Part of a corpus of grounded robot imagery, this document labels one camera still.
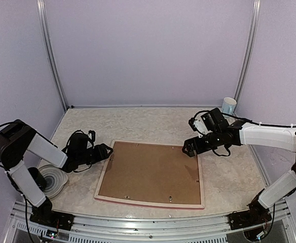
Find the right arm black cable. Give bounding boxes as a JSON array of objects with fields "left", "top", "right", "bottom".
[{"left": 193, "top": 109, "right": 296, "bottom": 157}]

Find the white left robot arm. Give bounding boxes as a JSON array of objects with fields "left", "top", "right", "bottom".
[{"left": 0, "top": 119, "right": 113, "bottom": 225}]

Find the front aluminium rail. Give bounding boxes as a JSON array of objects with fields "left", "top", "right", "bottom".
[{"left": 0, "top": 201, "right": 296, "bottom": 242}]

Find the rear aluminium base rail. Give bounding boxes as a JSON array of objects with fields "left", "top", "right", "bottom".
[{"left": 67, "top": 104, "right": 221, "bottom": 109}]

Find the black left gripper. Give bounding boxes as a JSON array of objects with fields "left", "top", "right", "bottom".
[{"left": 77, "top": 143, "right": 113, "bottom": 165}]

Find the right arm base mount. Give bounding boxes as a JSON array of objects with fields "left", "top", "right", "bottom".
[{"left": 228, "top": 197, "right": 272, "bottom": 230}]

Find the left aluminium corner post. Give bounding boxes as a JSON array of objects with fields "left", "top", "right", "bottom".
[{"left": 36, "top": 0, "right": 69, "bottom": 112}]

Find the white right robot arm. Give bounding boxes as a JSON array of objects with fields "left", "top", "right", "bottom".
[{"left": 182, "top": 108, "right": 296, "bottom": 225}]

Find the light blue mug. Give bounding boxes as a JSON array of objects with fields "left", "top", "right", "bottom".
[{"left": 221, "top": 97, "right": 237, "bottom": 115}]

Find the aluminium corner post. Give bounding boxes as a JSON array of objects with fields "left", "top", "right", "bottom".
[
  {"left": 234, "top": 0, "right": 261, "bottom": 103},
  {"left": 36, "top": 0, "right": 69, "bottom": 112}
]

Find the black cup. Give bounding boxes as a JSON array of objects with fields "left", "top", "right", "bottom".
[{"left": 28, "top": 167, "right": 47, "bottom": 191}]

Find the right aluminium corner post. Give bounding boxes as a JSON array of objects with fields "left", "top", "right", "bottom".
[{"left": 234, "top": 0, "right": 261, "bottom": 103}]

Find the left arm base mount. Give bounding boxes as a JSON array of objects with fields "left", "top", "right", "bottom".
[{"left": 30, "top": 198, "right": 75, "bottom": 231}]

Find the pink wooden picture frame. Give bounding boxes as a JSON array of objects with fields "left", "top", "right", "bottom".
[{"left": 94, "top": 139, "right": 206, "bottom": 211}]

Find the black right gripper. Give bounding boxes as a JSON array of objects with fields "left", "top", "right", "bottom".
[{"left": 182, "top": 130, "right": 223, "bottom": 156}]

